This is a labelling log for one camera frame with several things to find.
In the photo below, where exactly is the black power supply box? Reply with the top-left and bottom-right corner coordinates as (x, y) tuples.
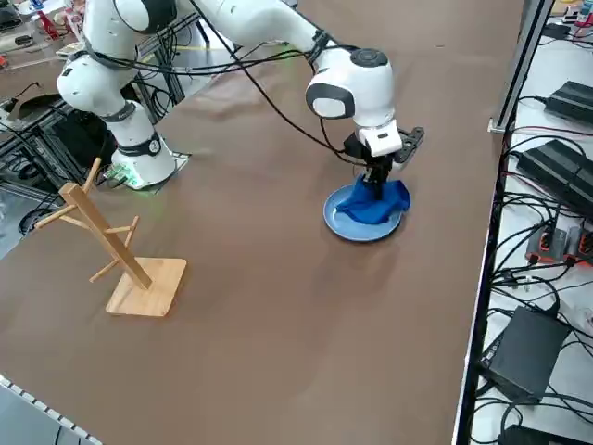
(476, 305), (571, 404)
(498, 424), (593, 445)

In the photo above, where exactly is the white ribbed edge strip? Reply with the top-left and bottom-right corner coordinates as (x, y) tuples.
(0, 374), (102, 445)

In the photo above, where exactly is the aluminium frame post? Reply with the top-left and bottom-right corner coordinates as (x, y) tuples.
(488, 0), (557, 134)

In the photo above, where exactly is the wooden cup rack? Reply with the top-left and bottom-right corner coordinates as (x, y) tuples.
(35, 157), (188, 318)

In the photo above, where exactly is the blue cloth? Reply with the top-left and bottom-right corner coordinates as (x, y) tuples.
(334, 178), (412, 225)

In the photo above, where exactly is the arm's black gripper body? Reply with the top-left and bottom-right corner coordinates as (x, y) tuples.
(343, 133), (372, 169)

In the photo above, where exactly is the orange grey charger dock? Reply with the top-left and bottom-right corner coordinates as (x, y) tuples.
(525, 226), (569, 266)
(567, 222), (593, 268)

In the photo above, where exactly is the red clamp stand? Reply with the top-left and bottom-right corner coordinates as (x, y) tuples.
(39, 8), (60, 42)

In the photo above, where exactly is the black power adapter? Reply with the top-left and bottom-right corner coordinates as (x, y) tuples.
(548, 81), (593, 125)
(516, 138), (593, 209)

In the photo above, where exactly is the light blue plastic plate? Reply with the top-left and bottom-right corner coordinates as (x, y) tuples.
(322, 183), (412, 244)

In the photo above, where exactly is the aluminium frame rack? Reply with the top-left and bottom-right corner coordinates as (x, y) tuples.
(0, 99), (117, 200)

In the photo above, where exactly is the black cable with white marker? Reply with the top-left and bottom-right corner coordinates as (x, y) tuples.
(187, 0), (367, 166)

